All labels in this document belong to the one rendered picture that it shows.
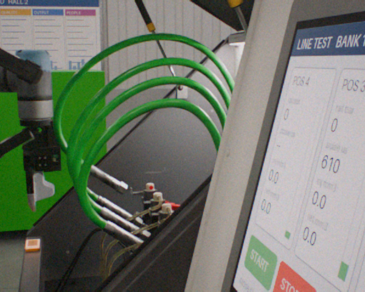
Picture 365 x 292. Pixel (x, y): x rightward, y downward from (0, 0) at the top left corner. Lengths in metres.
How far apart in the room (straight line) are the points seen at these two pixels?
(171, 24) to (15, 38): 2.06
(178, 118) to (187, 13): 6.13
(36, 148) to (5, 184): 3.09
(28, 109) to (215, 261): 0.68
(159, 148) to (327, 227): 0.98
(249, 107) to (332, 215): 0.25
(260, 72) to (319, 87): 0.16
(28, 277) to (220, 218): 0.58
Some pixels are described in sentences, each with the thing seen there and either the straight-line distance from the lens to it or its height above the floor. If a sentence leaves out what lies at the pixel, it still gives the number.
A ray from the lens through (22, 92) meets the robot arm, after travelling 1.22.
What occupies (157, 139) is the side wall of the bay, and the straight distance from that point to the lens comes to 1.38.
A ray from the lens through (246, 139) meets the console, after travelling 0.63.
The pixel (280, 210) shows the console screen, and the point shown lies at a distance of 0.50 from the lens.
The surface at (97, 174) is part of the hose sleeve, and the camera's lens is 1.05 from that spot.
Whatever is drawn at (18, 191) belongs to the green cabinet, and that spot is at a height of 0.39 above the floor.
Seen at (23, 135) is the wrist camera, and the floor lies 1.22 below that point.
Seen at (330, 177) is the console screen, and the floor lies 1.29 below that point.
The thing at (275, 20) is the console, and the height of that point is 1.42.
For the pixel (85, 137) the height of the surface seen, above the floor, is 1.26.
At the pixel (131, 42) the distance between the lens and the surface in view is 1.03.
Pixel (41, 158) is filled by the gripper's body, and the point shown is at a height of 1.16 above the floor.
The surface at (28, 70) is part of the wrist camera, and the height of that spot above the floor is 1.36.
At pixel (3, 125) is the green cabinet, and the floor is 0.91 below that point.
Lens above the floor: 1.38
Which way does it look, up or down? 9 degrees down
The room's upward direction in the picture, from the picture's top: straight up
